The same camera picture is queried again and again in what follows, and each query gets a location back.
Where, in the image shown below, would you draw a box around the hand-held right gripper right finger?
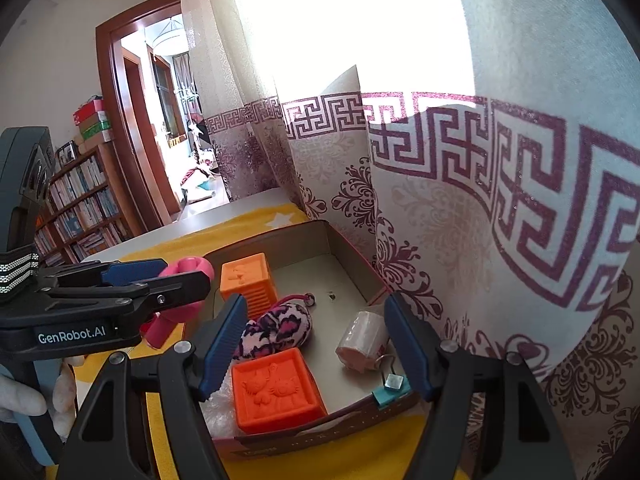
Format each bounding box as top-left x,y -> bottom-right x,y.
384,291 -> 577,480

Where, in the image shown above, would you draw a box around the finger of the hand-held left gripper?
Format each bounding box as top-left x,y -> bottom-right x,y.
37,258 -> 170,292
46,275 -> 213,333

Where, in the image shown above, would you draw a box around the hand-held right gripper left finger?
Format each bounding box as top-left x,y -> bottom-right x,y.
55,293 -> 248,480

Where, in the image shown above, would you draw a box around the pink plastic toy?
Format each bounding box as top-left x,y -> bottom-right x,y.
140,255 -> 216,350

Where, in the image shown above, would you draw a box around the cardboard box container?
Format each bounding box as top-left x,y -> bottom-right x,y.
177,220 -> 423,463

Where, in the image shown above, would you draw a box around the person's left hand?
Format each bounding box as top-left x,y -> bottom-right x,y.
0,357 -> 77,438

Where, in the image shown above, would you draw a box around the yellow and white blanket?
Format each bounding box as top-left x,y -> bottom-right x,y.
75,202 -> 436,480

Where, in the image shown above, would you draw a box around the teal binder clip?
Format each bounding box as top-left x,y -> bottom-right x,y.
372,354 -> 412,409

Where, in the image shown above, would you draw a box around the clear plastic bag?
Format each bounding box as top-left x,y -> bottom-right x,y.
202,385 -> 242,442

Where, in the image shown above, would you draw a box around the orange ribbed toy block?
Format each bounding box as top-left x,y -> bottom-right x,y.
220,254 -> 275,317

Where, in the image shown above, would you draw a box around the orange embossed toy block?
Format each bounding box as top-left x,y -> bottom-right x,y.
231,347 -> 329,435

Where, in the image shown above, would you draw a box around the pink leopard print pouch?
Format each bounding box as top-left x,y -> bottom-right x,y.
232,294 -> 317,361

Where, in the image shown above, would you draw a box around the wooden bookshelf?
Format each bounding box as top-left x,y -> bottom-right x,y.
30,140 -> 146,268

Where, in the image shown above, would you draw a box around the rows of books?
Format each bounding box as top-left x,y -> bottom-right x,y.
32,155 -> 128,266

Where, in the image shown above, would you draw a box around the clothes on floor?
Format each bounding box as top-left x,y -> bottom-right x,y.
180,160 -> 221,202

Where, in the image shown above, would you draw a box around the green box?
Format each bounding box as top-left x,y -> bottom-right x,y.
80,119 -> 112,141

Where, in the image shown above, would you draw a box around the white curtain with maroon pattern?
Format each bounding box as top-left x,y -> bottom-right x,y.
176,0 -> 640,480

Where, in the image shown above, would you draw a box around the red box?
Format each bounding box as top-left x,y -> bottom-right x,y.
73,99 -> 106,126

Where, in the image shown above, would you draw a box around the white coat rack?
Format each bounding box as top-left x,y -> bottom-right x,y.
175,85 -> 202,161

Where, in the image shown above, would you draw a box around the white ceiling lamp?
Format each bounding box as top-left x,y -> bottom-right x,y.
152,17 -> 190,56

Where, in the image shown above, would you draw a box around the photo frame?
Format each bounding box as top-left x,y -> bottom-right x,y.
55,141 -> 78,168

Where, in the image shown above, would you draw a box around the brown wooden door frame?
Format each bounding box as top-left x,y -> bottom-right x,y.
96,0 -> 183,226

